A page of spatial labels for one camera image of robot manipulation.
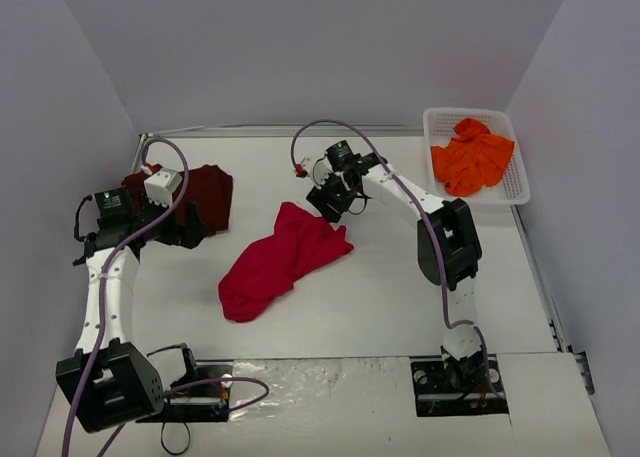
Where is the bright red t shirt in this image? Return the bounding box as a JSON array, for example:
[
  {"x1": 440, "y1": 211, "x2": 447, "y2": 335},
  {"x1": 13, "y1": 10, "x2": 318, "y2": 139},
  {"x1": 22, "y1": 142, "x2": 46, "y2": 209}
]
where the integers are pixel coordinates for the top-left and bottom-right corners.
[{"x1": 218, "y1": 202, "x2": 354, "y2": 323}]

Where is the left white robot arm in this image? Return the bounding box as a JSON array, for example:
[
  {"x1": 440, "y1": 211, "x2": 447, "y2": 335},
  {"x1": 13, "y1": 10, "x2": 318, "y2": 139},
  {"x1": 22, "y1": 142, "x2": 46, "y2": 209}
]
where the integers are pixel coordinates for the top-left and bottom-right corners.
[{"x1": 56, "y1": 187, "x2": 208, "y2": 433}]

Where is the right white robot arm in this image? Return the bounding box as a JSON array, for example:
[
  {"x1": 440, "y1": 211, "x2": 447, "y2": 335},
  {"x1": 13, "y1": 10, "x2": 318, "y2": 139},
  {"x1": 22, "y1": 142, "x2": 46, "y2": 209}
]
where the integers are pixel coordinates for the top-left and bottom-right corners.
[{"x1": 294, "y1": 141, "x2": 486, "y2": 390}]

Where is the dark red folded t shirt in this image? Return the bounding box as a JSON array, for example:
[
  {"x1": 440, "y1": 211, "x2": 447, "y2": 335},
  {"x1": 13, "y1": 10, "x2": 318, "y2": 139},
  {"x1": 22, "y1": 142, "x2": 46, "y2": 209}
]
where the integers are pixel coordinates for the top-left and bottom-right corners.
[{"x1": 121, "y1": 164, "x2": 235, "y2": 238}]

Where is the orange t shirt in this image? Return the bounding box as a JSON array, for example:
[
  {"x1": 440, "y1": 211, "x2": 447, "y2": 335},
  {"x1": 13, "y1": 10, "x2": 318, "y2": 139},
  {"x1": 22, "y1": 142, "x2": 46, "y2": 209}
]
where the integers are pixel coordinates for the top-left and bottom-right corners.
[{"x1": 431, "y1": 117, "x2": 515, "y2": 197}]

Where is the white plastic basket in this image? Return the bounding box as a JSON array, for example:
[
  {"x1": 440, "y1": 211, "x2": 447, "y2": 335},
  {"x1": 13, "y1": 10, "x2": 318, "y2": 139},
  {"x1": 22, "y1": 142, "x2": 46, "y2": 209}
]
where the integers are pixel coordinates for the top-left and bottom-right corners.
[{"x1": 423, "y1": 107, "x2": 530, "y2": 206}]

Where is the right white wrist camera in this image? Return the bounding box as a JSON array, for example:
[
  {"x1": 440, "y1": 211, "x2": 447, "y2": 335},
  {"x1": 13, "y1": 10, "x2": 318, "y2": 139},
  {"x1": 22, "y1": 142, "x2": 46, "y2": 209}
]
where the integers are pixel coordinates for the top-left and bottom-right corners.
[{"x1": 294, "y1": 157, "x2": 332, "y2": 188}]

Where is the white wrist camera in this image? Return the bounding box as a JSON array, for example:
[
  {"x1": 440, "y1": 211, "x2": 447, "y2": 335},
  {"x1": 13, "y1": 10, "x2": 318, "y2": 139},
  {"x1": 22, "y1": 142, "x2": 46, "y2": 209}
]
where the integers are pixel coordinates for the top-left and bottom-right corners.
[
  {"x1": 294, "y1": 157, "x2": 332, "y2": 188},
  {"x1": 143, "y1": 169, "x2": 182, "y2": 208}
]

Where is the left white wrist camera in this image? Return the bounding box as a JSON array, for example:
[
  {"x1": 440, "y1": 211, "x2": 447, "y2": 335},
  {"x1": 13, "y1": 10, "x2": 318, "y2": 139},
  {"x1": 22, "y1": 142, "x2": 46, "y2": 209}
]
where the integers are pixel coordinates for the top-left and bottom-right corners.
[{"x1": 143, "y1": 169, "x2": 182, "y2": 208}]

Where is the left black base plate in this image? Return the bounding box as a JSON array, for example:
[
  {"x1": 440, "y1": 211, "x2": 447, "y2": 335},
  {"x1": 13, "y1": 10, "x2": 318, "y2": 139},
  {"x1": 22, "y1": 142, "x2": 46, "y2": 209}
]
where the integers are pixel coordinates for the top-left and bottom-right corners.
[{"x1": 163, "y1": 361, "x2": 232, "y2": 423}]

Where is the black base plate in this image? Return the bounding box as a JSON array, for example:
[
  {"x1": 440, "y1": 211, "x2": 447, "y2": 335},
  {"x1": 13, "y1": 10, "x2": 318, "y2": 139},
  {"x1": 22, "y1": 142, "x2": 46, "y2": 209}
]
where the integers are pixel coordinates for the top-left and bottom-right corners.
[
  {"x1": 410, "y1": 354, "x2": 509, "y2": 418},
  {"x1": 163, "y1": 361, "x2": 232, "y2": 423}
]

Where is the black loop cable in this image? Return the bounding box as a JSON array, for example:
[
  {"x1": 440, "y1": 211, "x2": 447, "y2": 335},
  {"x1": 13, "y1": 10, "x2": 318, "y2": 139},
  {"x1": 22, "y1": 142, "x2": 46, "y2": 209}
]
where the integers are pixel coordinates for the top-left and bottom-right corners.
[{"x1": 159, "y1": 419, "x2": 191, "y2": 454}]

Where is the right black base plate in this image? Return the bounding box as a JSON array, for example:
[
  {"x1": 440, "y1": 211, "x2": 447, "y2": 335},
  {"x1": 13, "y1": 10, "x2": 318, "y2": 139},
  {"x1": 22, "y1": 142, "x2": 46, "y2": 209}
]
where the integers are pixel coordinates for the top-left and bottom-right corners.
[{"x1": 410, "y1": 354, "x2": 509, "y2": 418}]

